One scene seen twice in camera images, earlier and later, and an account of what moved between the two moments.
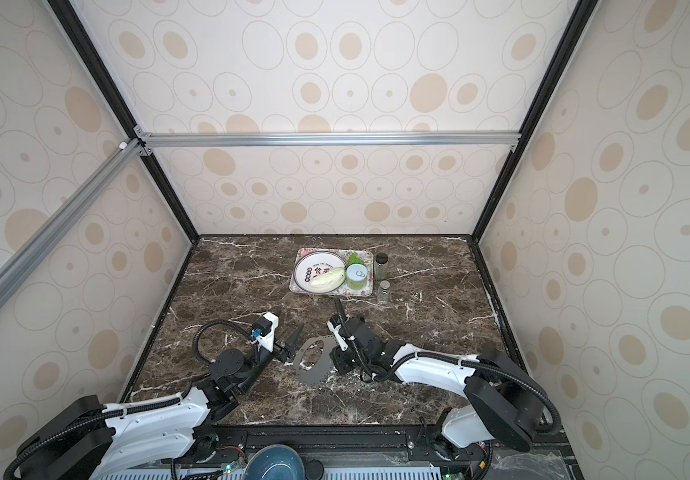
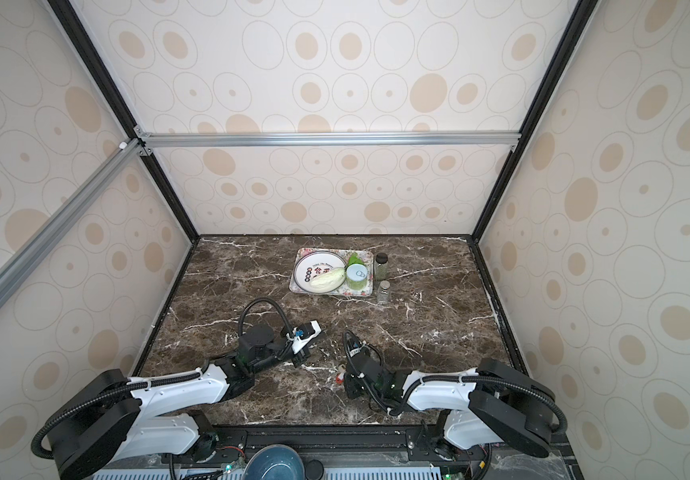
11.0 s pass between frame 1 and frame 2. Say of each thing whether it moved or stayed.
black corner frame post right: stayed
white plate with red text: stayed
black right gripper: moved
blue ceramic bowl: stayed
